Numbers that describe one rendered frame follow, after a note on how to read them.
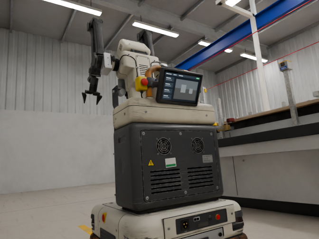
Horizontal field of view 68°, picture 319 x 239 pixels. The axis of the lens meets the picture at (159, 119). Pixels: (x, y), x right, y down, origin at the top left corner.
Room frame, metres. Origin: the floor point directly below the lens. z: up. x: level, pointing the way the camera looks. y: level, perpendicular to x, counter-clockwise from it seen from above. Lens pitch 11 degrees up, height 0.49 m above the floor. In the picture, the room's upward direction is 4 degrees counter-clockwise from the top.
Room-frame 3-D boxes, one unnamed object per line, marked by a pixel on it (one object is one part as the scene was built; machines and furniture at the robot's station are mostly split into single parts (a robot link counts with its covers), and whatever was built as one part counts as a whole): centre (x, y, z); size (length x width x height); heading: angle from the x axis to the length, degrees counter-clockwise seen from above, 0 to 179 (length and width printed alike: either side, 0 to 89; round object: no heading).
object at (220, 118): (2.41, -0.63, 0.89); 0.04 x 0.04 x 0.48; 33
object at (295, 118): (1.80, -1.03, 0.93); 0.05 x 0.04 x 0.45; 33
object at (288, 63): (1.79, -1.03, 1.18); 0.07 x 0.07 x 0.08; 33
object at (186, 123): (1.33, -0.02, 0.59); 0.55 x 0.34 x 0.83; 122
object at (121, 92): (1.66, 0.18, 0.99); 0.28 x 0.16 x 0.22; 122
